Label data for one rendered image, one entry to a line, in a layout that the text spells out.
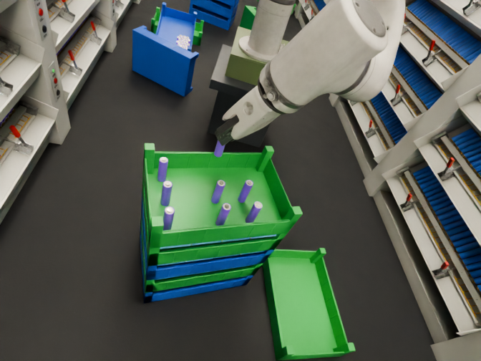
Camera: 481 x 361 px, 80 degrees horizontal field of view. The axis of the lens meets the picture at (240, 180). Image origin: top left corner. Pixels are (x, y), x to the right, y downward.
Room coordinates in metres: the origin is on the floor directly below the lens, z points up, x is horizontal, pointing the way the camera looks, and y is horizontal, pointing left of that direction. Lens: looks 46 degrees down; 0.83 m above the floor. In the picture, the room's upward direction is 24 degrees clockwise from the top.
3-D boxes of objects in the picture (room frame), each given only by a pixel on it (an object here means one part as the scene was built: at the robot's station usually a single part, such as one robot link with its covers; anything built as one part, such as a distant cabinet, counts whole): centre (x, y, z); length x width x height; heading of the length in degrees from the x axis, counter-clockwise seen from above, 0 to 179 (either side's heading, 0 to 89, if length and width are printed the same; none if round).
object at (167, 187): (0.34, 0.13, 0.36); 0.02 x 0.02 x 0.06
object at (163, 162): (0.39, 0.16, 0.36); 0.02 x 0.02 x 0.06
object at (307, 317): (0.41, -0.31, 0.04); 0.30 x 0.20 x 0.08; 23
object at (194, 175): (0.40, 0.03, 0.36); 0.30 x 0.20 x 0.08; 123
